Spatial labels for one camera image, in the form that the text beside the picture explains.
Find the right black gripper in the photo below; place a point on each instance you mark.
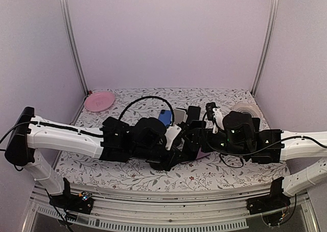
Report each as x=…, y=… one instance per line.
x=206, y=136

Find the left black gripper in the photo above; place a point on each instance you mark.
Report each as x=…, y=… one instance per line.
x=174, y=156

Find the pink phone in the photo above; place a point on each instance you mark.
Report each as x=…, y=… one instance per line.
x=202, y=155

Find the black phone teal edge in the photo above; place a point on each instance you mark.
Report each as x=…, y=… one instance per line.
x=193, y=114

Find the white grey phone stand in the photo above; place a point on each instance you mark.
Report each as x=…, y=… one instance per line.
x=180, y=115

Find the black phone blue case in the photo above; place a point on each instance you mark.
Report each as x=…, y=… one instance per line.
x=256, y=123

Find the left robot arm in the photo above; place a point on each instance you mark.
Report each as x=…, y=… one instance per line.
x=31, y=133

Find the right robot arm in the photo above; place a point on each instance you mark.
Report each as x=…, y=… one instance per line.
x=296, y=145

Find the pink plate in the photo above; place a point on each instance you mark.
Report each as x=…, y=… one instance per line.
x=99, y=101

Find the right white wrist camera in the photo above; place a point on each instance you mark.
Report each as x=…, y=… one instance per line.
x=214, y=114

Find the front aluminium rail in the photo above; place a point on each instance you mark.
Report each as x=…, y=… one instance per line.
x=215, y=210

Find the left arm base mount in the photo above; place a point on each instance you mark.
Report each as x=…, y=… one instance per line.
x=80, y=203

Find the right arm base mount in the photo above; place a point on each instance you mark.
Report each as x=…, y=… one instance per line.
x=276, y=207

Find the right aluminium frame post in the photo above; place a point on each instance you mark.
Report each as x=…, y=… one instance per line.
x=266, y=45

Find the aluminium frame post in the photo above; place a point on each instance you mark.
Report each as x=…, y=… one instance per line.
x=73, y=46
x=266, y=45

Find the left aluminium frame post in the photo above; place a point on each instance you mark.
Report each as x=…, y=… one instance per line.
x=73, y=46

